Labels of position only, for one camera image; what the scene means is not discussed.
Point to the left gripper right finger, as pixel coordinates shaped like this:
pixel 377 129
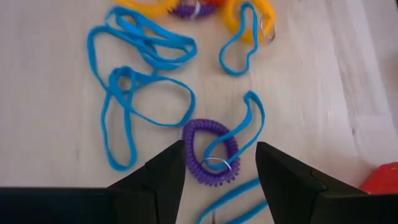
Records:
pixel 311 202

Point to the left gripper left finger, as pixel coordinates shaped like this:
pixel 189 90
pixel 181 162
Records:
pixel 140 199

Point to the blue rubber band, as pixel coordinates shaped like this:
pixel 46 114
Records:
pixel 228 198
pixel 186 42
pixel 89 53
pixel 252 93
pixel 235 73
pixel 193 104

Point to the red plastic basket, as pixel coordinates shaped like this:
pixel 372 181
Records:
pixel 382 179

